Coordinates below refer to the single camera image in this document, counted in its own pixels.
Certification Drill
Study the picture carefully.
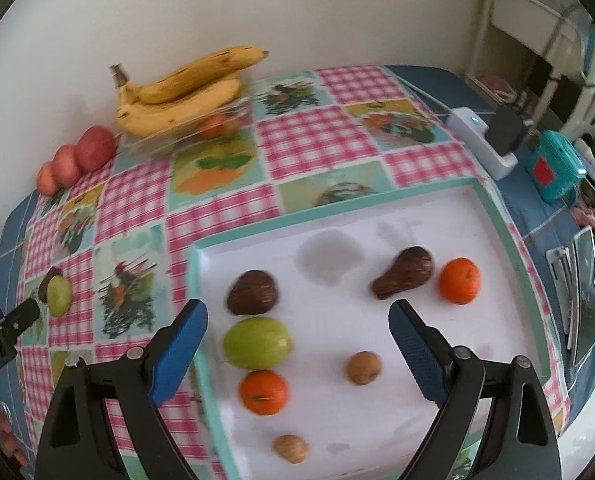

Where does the green pear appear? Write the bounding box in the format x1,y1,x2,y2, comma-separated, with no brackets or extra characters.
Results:
46,275,73,318
222,316,294,372

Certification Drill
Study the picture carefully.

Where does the dark brown round avocado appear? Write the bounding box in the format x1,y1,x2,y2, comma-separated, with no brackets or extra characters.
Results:
370,246,434,300

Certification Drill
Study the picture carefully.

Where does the dark brown pear-shaped avocado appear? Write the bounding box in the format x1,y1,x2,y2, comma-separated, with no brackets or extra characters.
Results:
37,266,62,304

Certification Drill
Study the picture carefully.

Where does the pale red apple left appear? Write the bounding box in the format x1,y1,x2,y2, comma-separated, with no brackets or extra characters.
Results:
36,162,60,197

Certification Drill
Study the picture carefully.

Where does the small orange tangerine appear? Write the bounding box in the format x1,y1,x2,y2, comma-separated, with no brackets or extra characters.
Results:
437,257,481,304

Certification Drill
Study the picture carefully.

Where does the brown kiwi fruit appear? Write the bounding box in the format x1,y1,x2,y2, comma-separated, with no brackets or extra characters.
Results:
345,351,382,386

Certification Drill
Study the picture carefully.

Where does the tablet on stand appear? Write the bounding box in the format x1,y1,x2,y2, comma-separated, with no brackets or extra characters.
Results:
546,226,595,366

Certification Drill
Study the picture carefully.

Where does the red apple middle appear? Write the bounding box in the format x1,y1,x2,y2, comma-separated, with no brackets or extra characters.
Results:
51,144,82,188

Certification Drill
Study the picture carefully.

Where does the large orange with stem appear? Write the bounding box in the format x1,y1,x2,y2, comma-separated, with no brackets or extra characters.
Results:
238,370,290,416

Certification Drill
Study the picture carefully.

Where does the red apple right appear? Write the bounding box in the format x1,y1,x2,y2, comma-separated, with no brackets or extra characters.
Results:
75,126,116,172

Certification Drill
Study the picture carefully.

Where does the white tray teal rim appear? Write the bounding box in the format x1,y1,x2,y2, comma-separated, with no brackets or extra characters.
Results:
186,177,551,479

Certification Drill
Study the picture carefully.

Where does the lower yellow banana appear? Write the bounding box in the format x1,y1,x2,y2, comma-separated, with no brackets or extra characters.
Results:
110,65,241,139

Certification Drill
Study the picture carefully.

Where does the yellow banana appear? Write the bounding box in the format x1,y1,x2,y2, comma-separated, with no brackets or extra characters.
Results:
110,65,241,139
126,46,268,105

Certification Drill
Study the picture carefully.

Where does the teal plastic box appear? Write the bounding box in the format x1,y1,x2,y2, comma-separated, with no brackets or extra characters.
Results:
522,130,587,203

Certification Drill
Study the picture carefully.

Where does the black power adapter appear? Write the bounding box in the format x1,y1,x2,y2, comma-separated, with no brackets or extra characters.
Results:
484,103,525,156

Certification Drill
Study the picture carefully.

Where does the white power strip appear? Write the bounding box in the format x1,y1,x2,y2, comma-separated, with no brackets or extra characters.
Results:
446,107,518,181

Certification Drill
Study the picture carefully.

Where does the clear plastic fruit box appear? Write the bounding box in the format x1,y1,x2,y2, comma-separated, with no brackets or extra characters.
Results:
121,70,253,156

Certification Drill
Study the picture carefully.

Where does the blue underlying tablecloth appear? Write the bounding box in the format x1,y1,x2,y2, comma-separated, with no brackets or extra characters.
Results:
0,64,595,461

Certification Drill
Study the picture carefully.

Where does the upper yellow banana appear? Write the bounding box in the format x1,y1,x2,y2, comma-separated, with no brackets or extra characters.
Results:
126,46,268,105

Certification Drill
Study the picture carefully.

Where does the pink checkered fruit tablecloth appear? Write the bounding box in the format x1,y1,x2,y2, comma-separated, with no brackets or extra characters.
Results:
14,64,574,480

